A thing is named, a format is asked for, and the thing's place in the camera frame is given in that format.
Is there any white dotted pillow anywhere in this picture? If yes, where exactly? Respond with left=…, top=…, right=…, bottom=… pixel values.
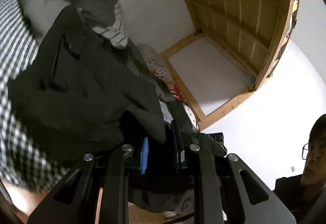
left=138, top=45, right=174, bottom=84

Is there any person head with glasses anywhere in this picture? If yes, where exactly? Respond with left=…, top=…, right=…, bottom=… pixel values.
left=301, top=114, right=325, bottom=190

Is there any wooden bunk bed frame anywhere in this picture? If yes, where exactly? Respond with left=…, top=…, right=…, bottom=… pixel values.
left=162, top=0, right=299, bottom=129

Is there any black white checkered bedsheet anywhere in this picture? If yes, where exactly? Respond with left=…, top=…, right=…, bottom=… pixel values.
left=0, top=0, right=70, bottom=192

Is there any black kitty print pillow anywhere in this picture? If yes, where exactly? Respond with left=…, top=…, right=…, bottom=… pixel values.
left=160, top=100, right=200, bottom=134

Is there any large black jacket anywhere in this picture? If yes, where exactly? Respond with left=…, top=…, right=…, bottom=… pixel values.
left=7, top=6, right=227, bottom=214

